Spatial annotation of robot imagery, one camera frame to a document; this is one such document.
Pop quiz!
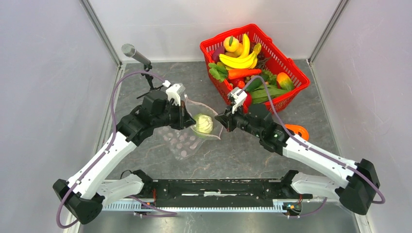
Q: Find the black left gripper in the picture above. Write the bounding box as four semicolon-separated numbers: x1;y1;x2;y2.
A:
152;99;196;130

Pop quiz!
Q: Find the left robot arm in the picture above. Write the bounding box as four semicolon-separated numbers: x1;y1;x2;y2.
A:
52;88;195;224

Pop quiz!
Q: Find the green leaf vegetable toy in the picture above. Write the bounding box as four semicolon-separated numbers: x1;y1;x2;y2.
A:
249;85;289;103

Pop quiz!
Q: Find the clear pink zip top bag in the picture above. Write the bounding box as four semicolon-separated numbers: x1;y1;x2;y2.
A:
154;96;223;160

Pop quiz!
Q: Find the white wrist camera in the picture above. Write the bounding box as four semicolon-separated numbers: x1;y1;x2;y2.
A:
162;80;186;106
227;87;247;114

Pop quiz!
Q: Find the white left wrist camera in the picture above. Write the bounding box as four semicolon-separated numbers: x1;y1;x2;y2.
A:
162;80;186;106

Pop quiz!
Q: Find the red plastic basket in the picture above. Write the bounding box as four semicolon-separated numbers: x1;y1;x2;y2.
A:
200;24;310;112

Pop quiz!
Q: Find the orange carrot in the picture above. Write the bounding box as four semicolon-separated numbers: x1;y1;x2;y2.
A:
228;69;262;80

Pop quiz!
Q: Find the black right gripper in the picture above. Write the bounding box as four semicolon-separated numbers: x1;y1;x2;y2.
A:
215;101;262;139

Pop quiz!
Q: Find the grey microphone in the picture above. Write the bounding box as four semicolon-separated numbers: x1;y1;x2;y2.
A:
121;44;151;66

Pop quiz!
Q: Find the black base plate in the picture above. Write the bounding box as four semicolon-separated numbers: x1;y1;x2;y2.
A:
136;179;312;208

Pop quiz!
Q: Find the yellow banana bunch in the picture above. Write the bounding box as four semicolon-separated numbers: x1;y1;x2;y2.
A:
220;33;262;69

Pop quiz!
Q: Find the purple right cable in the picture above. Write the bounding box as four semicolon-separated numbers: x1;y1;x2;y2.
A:
237;75;386;218

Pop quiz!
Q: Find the black microphone tripod stand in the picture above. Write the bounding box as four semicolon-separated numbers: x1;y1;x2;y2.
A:
136;65;163;100

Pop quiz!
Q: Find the green cucumber toy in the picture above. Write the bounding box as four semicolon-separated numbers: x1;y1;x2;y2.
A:
244;77;265;93

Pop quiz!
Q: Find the purple sweet potato toy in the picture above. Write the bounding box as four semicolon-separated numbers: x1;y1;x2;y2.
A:
211;46;225;63

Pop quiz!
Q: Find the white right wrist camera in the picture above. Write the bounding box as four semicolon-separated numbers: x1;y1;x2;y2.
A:
227;87;247;114

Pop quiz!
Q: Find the red pepper toy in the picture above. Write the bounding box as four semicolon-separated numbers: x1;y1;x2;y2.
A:
229;78;245;89

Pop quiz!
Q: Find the mango toy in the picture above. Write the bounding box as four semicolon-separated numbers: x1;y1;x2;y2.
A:
276;72;295;91

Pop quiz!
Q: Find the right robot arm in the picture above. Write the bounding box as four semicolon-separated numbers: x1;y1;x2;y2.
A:
215;104;380;215

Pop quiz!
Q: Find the red tomato toy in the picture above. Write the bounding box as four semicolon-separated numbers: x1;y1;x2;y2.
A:
243;92;253;112

